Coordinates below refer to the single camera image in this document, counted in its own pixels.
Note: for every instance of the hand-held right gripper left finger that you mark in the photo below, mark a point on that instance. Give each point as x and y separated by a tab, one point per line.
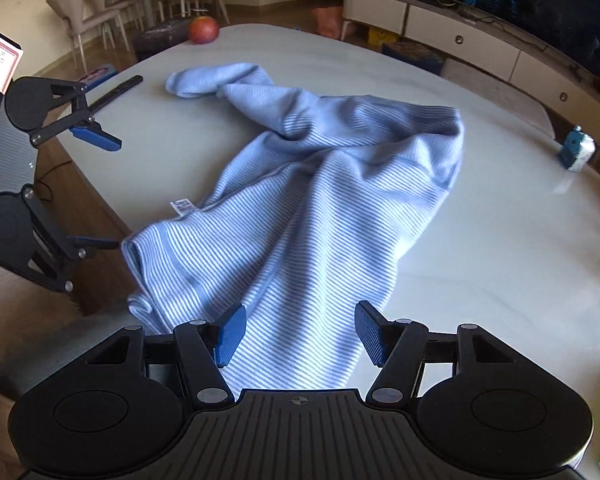
230	335

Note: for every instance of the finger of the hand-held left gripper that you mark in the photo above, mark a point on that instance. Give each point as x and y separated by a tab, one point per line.
97	139
100	243

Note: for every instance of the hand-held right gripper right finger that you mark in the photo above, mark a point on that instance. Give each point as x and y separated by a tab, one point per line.
370	332

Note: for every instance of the blue striped sweater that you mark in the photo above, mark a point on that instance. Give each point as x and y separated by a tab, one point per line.
305	210

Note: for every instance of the black remote control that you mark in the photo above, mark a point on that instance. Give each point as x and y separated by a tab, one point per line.
120	90

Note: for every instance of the blue cartoon print stool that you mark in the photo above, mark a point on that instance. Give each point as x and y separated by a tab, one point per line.
100	72

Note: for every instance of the black mesh bin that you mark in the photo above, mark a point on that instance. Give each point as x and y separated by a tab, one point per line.
155	40

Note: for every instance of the red apple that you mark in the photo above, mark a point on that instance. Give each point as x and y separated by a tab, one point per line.
204	30

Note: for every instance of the pink bag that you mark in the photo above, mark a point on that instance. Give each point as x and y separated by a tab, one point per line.
327	22

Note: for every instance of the small blue box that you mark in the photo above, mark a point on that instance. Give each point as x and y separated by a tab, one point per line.
572	147

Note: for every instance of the dark blue patterned box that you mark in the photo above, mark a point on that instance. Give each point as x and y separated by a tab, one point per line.
410	55

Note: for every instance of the white television cabinet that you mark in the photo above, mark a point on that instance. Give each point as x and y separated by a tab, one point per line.
480	40

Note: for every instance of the flat screen television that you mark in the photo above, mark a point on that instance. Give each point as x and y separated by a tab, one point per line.
530	5

